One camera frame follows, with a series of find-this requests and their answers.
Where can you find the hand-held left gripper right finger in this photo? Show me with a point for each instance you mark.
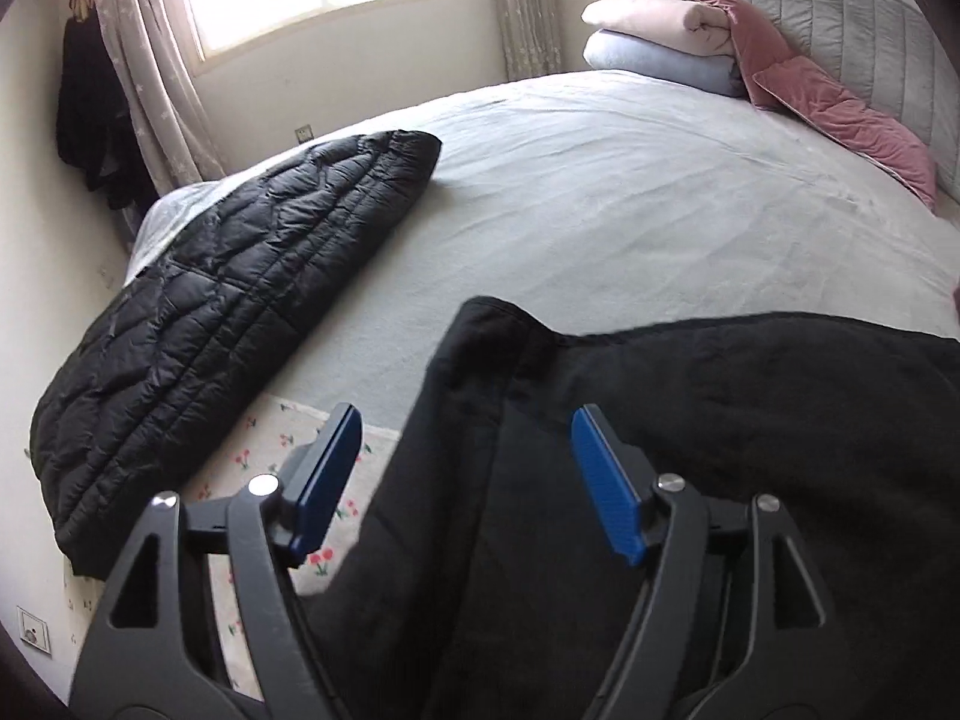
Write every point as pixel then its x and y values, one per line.
pixel 607 487

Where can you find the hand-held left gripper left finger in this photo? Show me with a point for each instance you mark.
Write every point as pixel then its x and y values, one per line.
pixel 330 480

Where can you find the black snap-button jacket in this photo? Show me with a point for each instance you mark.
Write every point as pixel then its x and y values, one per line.
pixel 750 405

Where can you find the hanging dark clothes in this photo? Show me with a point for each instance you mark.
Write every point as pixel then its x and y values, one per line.
pixel 90 112

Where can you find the pink clothes hanger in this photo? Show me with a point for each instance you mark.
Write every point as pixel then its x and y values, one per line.
pixel 81 4

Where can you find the cherry print blanket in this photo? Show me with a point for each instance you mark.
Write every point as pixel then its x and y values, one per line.
pixel 259 435

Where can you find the black quilted puffer jacket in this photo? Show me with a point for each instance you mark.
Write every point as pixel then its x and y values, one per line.
pixel 225 292

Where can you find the bed with pale grey sheet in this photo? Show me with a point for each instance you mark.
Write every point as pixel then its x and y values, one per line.
pixel 600 202

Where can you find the folded light blue blanket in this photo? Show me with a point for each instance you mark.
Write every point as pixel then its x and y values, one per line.
pixel 645 60

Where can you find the pink quilted blanket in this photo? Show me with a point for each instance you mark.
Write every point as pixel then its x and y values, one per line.
pixel 825 105

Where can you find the beige speckled curtain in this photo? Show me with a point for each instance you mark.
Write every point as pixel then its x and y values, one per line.
pixel 525 7
pixel 150 52

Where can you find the folded pale pink blanket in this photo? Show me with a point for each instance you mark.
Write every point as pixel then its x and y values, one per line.
pixel 652 22

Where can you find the grey quilted headboard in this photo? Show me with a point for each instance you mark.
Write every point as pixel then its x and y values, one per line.
pixel 862 22

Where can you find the white wall socket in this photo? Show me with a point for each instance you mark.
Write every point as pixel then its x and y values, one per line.
pixel 304 133
pixel 34 630

